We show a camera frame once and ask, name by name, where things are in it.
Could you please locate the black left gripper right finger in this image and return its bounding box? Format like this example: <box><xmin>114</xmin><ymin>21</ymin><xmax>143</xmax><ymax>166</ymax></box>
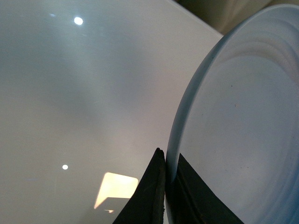
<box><xmin>167</xmin><ymin>154</ymin><xmax>243</xmax><ymax>224</ymax></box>

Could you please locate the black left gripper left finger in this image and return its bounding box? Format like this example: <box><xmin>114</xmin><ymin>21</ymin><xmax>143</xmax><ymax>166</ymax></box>
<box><xmin>114</xmin><ymin>148</ymin><xmax>166</xmax><ymax>224</ymax></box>

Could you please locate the light blue round plate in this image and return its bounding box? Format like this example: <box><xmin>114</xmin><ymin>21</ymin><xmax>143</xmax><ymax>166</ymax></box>
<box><xmin>166</xmin><ymin>4</ymin><xmax>299</xmax><ymax>224</ymax></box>

